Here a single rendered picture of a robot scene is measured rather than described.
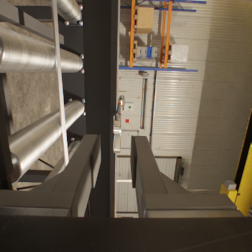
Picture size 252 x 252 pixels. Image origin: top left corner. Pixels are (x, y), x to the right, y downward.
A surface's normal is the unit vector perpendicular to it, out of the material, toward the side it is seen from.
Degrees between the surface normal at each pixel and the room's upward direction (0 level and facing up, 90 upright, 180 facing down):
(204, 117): 90
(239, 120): 90
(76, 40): 90
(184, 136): 90
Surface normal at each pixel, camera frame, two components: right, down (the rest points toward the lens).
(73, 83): 0.02, 0.29
